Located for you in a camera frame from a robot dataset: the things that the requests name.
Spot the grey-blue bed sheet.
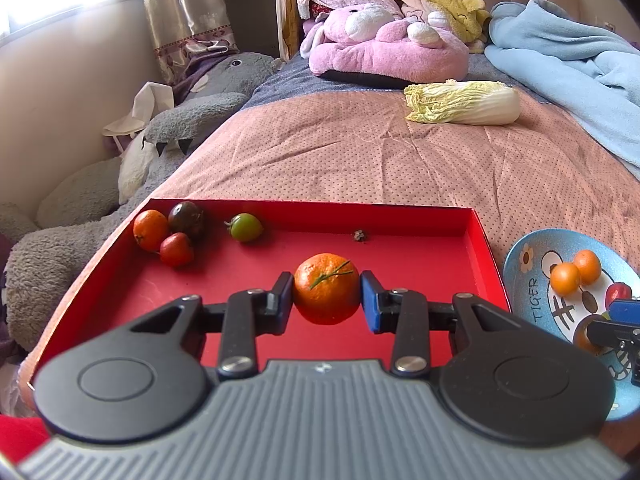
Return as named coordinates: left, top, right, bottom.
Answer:
left=240, top=52, right=538, bottom=108

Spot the floral curtain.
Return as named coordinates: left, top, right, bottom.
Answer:
left=137, top=0, right=241, bottom=86

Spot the green tomato with stem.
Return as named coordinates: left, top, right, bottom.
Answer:
left=224, top=213, right=264, bottom=243

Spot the pink plush rabbit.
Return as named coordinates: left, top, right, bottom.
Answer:
left=300, top=3, right=471, bottom=87

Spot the mandarin orange with green stem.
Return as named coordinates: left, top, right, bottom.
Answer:
left=293, top=253, right=362, bottom=325

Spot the red cloth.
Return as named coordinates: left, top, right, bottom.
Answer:
left=0, top=412, right=51, bottom=466

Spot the dark cabinet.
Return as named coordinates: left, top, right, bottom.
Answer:
left=220, top=0, right=281, bottom=58

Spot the red tray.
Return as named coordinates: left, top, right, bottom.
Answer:
left=32, top=197, right=512, bottom=386

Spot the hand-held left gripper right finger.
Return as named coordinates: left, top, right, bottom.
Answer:
left=360, top=270, right=546, bottom=379

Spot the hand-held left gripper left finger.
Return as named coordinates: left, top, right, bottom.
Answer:
left=112, top=271, right=295, bottom=379

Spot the small orange tomato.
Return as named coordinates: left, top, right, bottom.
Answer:
left=572, top=250, right=602, bottom=282
left=550, top=262, right=581, bottom=296

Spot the napa cabbage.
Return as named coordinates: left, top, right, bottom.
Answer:
left=403, top=80, right=521, bottom=126

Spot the grey plush toy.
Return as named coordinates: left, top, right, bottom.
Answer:
left=5, top=52, right=283, bottom=351

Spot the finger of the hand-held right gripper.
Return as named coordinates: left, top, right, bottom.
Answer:
left=586, top=299, right=640, bottom=353

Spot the blue cartoon plate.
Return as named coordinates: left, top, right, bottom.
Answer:
left=502, top=228, right=640, bottom=422

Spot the red cherry tomato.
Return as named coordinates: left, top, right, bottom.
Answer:
left=160, top=232, right=195, bottom=267
left=605, top=283, right=633, bottom=311

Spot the pink dotted bedspread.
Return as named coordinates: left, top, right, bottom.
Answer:
left=15, top=90, right=640, bottom=441

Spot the white tote bag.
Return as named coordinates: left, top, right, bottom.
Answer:
left=102, top=81, right=176, bottom=136

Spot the dark purple tomato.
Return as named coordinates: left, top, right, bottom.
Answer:
left=167, top=201, right=207, bottom=240
left=573, top=315, right=603, bottom=356

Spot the wooden board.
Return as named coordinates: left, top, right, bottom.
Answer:
left=274, top=0, right=313, bottom=61

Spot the light blue blanket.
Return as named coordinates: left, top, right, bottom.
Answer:
left=485, top=0, right=640, bottom=181

